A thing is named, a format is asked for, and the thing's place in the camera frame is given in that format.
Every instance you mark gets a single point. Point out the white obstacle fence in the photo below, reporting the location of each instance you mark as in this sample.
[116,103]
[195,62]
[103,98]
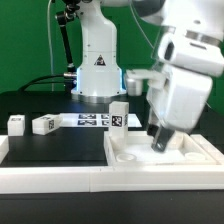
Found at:
[190,163]

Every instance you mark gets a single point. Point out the white sheet with tags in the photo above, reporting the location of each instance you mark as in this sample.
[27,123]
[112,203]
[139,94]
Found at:
[84,120]

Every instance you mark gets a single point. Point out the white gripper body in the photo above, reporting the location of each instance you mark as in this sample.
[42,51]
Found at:
[179,103]

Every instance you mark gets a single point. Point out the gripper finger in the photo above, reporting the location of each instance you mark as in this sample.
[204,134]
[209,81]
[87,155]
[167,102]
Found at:
[152,126]
[161,139]

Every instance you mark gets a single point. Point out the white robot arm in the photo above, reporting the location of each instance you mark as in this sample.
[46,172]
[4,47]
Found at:
[187,58]

